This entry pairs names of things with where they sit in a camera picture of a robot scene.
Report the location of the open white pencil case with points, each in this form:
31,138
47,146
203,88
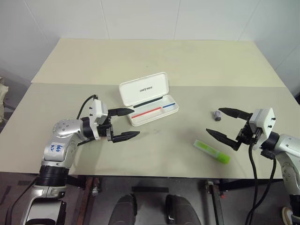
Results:
145,90

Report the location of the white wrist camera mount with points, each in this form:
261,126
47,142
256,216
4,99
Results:
266,119
96,110

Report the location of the beige crumpled object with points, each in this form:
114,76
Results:
2,98

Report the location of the white shoe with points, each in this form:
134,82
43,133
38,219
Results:
287,216

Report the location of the black metal table leg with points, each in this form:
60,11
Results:
216,204

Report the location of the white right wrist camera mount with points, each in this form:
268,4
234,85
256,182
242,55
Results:
266,119

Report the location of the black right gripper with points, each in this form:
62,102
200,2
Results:
248,136

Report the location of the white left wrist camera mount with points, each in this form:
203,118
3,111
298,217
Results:
96,110

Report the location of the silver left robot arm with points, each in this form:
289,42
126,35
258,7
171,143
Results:
64,127

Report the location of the white label blue handwriting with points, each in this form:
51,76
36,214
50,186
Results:
55,150

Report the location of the rusty brown table leg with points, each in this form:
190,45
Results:
90,199

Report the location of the dark rounded shape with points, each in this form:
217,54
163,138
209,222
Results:
123,211
181,211

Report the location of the small grey purple eraser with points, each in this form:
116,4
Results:
217,115

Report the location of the black floor tape strip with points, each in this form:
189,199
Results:
150,189

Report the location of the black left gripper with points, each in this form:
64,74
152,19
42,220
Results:
105,130

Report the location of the black pen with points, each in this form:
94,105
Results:
147,101

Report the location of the green highlighter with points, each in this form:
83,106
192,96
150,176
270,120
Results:
211,151

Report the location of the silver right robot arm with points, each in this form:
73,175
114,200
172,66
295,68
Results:
287,145

